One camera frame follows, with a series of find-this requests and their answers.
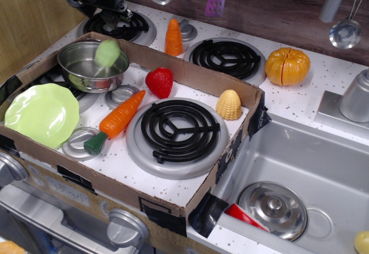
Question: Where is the stainless steel pot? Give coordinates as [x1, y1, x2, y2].
[57, 40, 129, 93]

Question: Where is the silver oven door handle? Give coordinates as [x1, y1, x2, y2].
[1, 185, 125, 253]

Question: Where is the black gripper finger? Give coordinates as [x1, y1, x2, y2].
[77, 5, 101, 18]
[100, 9, 124, 29]

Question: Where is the front right black burner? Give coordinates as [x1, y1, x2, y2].
[126, 98, 229, 180]

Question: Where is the silver stove knob front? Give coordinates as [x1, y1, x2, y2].
[62, 127, 99, 162]

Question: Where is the silver stove knob back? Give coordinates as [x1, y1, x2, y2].
[179, 19, 198, 42]

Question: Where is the light green plastic plate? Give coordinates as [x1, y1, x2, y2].
[4, 88, 80, 148]

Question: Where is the silver pot lid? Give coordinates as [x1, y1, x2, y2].
[237, 181, 308, 241]

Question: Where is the silver stove knob middle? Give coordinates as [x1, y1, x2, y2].
[104, 85, 140, 110]

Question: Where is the yellow toy lemon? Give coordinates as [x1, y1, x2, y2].
[354, 230, 369, 254]

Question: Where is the silver toy faucet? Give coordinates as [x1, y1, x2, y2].
[314, 0, 369, 125]

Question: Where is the silver stove knob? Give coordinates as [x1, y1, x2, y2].
[179, 19, 198, 42]
[62, 127, 99, 162]
[104, 85, 140, 110]

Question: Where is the red toy strawberry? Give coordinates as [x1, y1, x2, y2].
[145, 68, 174, 99]

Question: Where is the orange toy bread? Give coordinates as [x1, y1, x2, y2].
[0, 241, 25, 254]

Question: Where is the grey toy sink basin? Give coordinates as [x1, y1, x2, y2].
[214, 116, 368, 253]

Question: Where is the silver oven knob left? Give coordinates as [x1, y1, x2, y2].
[0, 152, 28, 187]

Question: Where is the red toy pepper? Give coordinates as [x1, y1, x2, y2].
[224, 203, 270, 233]

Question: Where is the brown cardboard fence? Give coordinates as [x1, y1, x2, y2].
[1, 40, 269, 226]

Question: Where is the orange toy carrot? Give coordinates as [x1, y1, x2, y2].
[84, 90, 146, 155]

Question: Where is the light green toy broccoli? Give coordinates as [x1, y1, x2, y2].
[94, 40, 121, 68]

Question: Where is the hanging silver ladle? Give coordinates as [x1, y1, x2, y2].
[329, 0, 363, 50]

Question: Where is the silver oven knob right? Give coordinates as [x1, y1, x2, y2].
[107, 208, 149, 248]

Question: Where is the back right black burner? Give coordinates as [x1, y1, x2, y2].
[183, 38, 266, 86]

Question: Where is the yellow toy corn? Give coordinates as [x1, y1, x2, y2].
[216, 89, 242, 120]

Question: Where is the hanging purple spatula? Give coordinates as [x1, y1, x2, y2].
[205, 0, 225, 18]

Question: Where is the orange toy pumpkin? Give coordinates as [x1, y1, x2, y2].
[265, 47, 311, 86]

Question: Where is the silver oven knob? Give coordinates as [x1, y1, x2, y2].
[107, 208, 149, 248]
[0, 152, 28, 187]

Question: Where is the front left black burner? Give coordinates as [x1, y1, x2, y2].
[10, 65, 99, 113]

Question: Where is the small orange toy carrot tip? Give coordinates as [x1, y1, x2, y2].
[164, 18, 183, 56]

